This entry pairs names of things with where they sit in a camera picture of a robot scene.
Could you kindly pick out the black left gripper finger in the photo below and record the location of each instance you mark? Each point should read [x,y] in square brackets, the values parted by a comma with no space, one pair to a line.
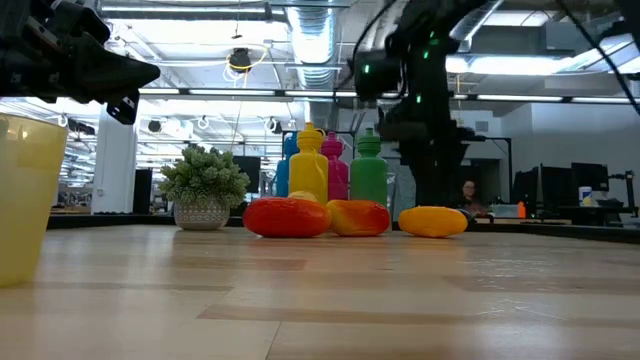
[115,70]
[124,107]

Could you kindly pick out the green plastic bottle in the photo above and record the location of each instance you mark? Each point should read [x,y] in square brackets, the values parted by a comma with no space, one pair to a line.
[369,172]

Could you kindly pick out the orange red fruit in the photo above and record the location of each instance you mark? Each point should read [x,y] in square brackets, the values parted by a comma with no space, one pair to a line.
[360,218]

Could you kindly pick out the pink plastic bottle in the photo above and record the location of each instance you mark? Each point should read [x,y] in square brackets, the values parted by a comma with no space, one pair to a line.
[337,170]

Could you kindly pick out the yellow plastic bottle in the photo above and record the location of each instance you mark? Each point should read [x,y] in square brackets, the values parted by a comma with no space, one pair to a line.
[307,170]

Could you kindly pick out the pale yellow fruit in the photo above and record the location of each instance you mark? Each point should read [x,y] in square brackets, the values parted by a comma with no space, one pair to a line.
[302,195]

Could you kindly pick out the yellow plastic bin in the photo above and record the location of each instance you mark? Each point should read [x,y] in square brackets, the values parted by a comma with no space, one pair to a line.
[25,200]

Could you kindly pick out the blue plastic bottle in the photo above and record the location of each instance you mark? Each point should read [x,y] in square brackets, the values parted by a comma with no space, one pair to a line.
[283,175]

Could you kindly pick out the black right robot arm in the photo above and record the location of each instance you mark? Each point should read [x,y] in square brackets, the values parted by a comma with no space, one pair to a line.
[425,45]

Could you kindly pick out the black round ceiling fixture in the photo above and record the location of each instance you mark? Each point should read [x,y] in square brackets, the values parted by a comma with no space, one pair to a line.
[240,57]
[154,126]

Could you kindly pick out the person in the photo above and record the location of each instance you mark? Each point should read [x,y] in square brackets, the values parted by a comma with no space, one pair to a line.
[470,197]

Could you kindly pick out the black computer monitor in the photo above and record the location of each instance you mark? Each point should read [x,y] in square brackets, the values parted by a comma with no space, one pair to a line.
[556,185]
[248,172]
[526,187]
[590,177]

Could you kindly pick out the small orange bottle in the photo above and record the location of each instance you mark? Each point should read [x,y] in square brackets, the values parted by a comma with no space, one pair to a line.
[520,210]

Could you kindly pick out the ceiling light bar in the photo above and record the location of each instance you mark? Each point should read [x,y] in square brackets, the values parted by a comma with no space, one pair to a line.
[520,98]

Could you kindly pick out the green succulent plant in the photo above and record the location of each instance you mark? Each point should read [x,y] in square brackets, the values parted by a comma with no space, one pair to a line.
[202,185]

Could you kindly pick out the white cylindrical container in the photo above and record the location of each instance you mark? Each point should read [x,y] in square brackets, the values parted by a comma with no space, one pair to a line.
[585,196]

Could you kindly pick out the black monitor stand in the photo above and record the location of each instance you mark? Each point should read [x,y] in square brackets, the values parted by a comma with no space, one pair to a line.
[630,195]

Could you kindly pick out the silver diagonal ventilation duct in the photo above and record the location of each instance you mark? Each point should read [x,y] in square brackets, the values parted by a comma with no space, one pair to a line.
[472,22]

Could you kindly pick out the silver vertical ventilation duct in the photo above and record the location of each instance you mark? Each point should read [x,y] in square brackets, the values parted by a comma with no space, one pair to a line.
[315,50]

